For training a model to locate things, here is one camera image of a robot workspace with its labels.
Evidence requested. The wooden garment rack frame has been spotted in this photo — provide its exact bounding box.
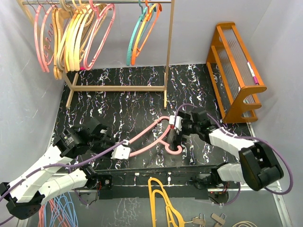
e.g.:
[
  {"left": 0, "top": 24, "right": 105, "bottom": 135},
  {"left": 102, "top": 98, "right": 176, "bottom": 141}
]
[{"left": 17, "top": 0, "right": 175, "bottom": 110}]

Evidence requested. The beige clip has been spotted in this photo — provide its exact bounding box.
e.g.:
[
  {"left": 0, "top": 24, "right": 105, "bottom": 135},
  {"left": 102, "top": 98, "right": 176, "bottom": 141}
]
[
  {"left": 187, "top": 213, "right": 206, "bottom": 227},
  {"left": 211, "top": 213, "right": 226, "bottom": 227}
]

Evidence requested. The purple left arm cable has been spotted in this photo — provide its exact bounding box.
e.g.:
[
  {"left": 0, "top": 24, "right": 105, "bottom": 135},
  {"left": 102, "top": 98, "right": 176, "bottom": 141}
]
[{"left": 0, "top": 140, "right": 127, "bottom": 225}]

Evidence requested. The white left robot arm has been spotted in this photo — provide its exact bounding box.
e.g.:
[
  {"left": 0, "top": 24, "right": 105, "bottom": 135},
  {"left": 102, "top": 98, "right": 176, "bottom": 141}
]
[{"left": 0, "top": 118, "right": 129, "bottom": 220}]

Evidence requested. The wooden hanger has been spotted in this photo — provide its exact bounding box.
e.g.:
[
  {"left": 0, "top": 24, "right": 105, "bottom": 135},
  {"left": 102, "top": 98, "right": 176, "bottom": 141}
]
[
  {"left": 52, "top": 8, "right": 64, "bottom": 79},
  {"left": 56, "top": 8, "right": 72, "bottom": 73}
]

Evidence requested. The beige plastic hanger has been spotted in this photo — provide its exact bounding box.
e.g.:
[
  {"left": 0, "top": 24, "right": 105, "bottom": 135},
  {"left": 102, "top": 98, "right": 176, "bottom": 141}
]
[{"left": 59, "top": 0, "right": 88, "bottom": 73}]

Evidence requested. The pink curved wire hanger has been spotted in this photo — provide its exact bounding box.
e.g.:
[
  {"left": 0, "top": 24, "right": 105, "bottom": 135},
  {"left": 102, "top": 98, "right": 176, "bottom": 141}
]
[{"left": 40, "top": 1, "right": 57, "bottom": 73}]

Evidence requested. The beige clip left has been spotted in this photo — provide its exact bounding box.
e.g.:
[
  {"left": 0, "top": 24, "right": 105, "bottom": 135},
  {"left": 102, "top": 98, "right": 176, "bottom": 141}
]
[{"left": 187, "top": 213, "right": 206, "bottom": 227}]

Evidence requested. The orange plastic curved hanger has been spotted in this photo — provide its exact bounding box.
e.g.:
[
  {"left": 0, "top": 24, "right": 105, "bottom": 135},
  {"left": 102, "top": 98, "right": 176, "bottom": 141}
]
[{"left": 63, "top": 4, "right": 95, "bottom": 71}]

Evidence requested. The cream hanger bottom edge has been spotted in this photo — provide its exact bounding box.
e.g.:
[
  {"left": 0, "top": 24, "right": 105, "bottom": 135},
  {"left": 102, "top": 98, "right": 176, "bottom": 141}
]
[{"left": 232, "top": 221, "right": 257, "bottom": 227}]

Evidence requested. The orange wooden shelf rack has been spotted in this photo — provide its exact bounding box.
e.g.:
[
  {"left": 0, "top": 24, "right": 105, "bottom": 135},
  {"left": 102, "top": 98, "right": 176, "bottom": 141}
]
[{"left": 206, "top": 22, "right": 267, "bottom": 123}]

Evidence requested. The pink white marker pen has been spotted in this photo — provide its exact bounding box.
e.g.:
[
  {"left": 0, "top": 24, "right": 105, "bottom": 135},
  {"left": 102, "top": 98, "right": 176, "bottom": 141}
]
[{"left": 247, "top": 61, "right": 259, "bottom": 85}]

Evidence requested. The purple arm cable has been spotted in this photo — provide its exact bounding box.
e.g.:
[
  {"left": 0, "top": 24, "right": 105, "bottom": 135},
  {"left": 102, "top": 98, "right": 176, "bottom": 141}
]
[
  {"left": 0, "top": 140, "right": 127, "bottom": 225},
  {"left": 175, "top": 103, "right": 294, "bottom": 206}
]

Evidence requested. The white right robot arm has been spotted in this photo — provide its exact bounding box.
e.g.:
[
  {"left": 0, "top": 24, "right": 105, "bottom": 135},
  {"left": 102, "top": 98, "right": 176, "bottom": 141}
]
[{"left": 169, "top": 108, "right": 284, "bottom": 191}]

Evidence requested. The beige clip right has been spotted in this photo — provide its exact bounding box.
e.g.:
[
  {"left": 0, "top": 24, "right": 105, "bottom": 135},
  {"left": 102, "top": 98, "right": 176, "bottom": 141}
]
[{"left": 211, "top": 213, "right": 226, "bottom": 227}]

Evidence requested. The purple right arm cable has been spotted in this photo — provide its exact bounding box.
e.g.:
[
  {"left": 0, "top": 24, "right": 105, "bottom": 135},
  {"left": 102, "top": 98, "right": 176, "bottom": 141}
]
[{"left": 175, "top": 103, "right": 294, "bottom": 206}]

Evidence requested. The yellow plastic hanger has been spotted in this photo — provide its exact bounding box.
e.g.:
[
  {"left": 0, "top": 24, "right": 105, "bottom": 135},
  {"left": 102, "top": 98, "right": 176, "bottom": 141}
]
[{"left": 148, "top": 177, "right": 186, "bottom": 227}]

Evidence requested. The pink plastic hanger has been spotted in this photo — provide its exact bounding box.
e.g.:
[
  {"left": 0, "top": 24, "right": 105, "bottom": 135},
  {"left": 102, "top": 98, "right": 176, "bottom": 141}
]
[{"left": 83, "top": 0, "right": 116, "bottom": 70}]

